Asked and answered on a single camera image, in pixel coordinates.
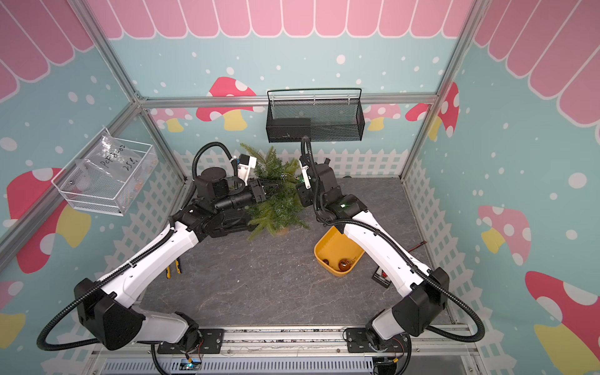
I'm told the aluminium front rail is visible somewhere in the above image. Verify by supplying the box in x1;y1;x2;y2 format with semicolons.
92;325;479;360

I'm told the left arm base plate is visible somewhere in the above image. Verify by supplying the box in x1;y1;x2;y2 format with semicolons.
157;328;225;356

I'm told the small green christmas tree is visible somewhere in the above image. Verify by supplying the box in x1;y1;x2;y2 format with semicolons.
242;143;309;241

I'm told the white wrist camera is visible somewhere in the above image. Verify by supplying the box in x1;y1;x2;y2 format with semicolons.
237;154;257;184
298;159;311;191

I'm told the black box in basket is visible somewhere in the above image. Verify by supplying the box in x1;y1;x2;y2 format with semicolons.
266;118;311;143

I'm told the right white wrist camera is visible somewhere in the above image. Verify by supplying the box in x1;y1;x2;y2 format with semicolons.
298;159;311;191

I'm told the white slotted cable duct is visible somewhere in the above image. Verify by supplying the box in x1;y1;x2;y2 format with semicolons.
102;358;376;375

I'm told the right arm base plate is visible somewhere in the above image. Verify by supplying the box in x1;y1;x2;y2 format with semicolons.
342;327;412;356

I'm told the black wire mesh basket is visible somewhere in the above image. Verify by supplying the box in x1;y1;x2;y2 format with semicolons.
267;87;366;142

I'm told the black card with red wire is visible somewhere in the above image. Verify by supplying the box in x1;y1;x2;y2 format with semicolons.
371;241;427;288

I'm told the yellow plastic bin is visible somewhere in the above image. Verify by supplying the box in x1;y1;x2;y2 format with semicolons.
314;227;365;278

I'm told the copper shiny ball ornament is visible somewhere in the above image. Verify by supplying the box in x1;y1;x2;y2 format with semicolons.
338;259;353;273

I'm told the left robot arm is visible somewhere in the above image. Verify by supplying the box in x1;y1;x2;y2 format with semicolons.
37;142;284;353

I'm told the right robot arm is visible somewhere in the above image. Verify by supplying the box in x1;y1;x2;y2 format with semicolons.
298;136;485;350

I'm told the green circuit board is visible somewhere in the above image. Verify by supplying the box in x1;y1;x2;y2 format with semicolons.
180;359;203;371

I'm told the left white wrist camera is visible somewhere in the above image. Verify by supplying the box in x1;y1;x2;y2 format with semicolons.
237;154;257;184

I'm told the white wire wall basket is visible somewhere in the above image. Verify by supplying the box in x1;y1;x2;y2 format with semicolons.
51;127;159;217

